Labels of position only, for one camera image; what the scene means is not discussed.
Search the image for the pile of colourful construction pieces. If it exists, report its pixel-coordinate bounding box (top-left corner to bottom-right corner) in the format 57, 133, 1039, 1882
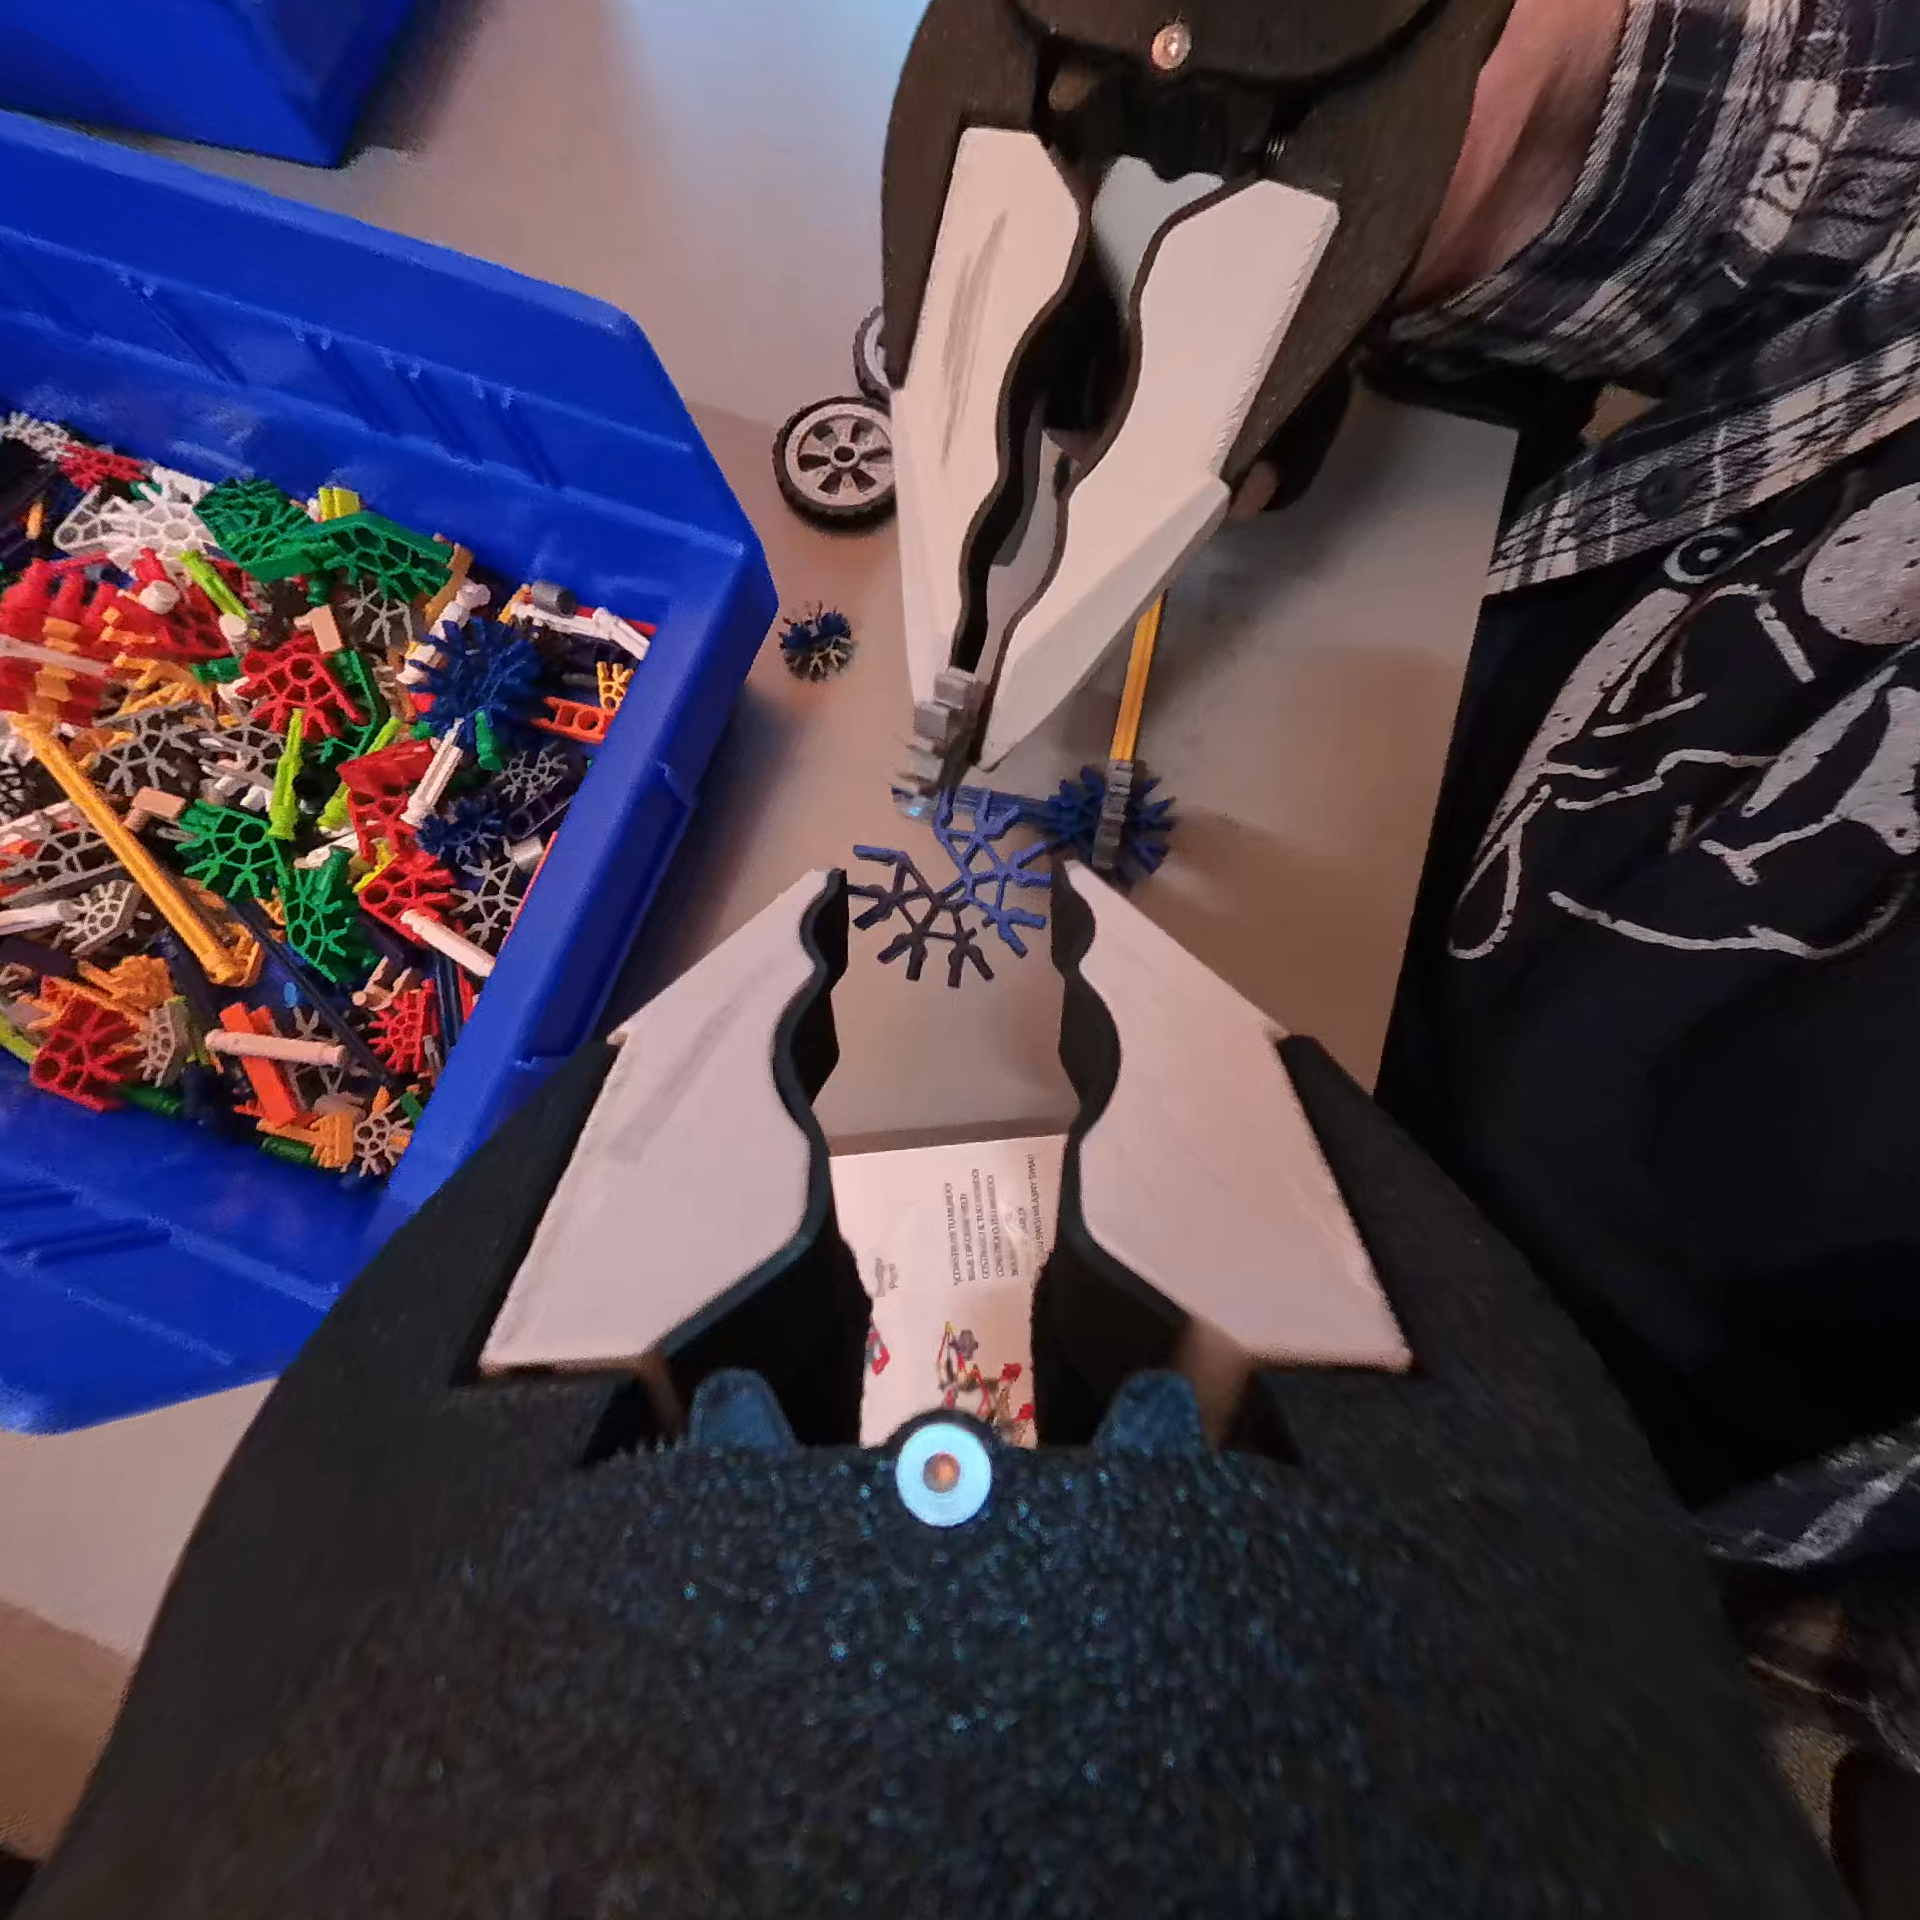
0, 411, 663, 1187

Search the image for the blue plastic bin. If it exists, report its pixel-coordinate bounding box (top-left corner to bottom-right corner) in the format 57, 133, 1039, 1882
0, 0, 431, 170
0, 107, 782, 1433

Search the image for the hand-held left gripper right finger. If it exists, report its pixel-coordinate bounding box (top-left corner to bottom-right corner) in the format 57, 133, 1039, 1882
1035, 861, 1415, 1450

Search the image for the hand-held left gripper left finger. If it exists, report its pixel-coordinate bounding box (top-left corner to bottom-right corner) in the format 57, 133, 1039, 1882
478, 867, 880, 1450

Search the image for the person's plaid overshirt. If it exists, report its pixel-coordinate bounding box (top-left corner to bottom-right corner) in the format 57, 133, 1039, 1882
1486, 358, 1920, 1817

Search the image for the person's right hand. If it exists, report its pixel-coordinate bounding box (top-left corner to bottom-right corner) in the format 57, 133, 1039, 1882
1410, 0, 1635, 321

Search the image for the blue double snowflake connector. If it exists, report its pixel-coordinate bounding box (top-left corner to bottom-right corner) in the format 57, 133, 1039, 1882
854, 777, 1075, 991

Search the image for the yellow plastic rod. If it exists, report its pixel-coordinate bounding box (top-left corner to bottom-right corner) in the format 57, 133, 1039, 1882
1107, 587, 1168, 770

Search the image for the toy instruction booklet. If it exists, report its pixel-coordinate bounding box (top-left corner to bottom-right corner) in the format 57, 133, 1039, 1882
827, 1131, 1071, 1450

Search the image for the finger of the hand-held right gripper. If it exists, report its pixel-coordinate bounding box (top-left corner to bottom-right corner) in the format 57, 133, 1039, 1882
976, 172, 1345, 770
886, 123, 1088, 710

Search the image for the person's black printed shirt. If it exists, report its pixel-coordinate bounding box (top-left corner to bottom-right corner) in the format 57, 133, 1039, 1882
1371, 435, 1920, 1501

